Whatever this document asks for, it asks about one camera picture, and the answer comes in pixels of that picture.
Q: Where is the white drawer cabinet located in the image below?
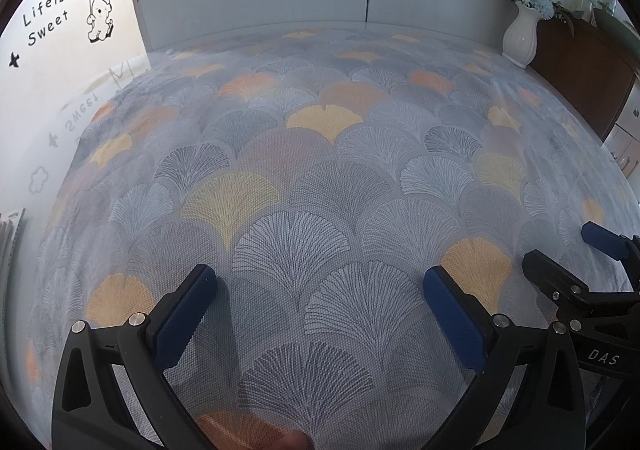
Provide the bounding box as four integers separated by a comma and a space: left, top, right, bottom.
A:
602, 80, 640, 181

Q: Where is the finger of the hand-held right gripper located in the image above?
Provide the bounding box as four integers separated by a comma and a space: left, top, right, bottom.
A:
522, 250, 596, 303
581, 222, 640, 263

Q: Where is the brown wooden cabinet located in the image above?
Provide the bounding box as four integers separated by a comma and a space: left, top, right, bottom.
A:
530, 17, 640, 141

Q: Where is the white ceramic vase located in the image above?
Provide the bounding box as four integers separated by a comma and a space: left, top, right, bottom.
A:
501, 0, 543, 69

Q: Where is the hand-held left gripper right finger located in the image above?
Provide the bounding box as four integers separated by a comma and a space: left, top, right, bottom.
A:
423, 266, 587, 450

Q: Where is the black lettering wall decal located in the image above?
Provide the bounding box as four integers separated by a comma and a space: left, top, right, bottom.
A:
22, 0, 71, 48

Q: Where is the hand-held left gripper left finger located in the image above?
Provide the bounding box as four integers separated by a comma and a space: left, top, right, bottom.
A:
51, 264, 217, 450

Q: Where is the ginkgo patterned tablecloth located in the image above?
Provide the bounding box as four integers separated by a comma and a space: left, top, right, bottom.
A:
27, 27, 640, 450

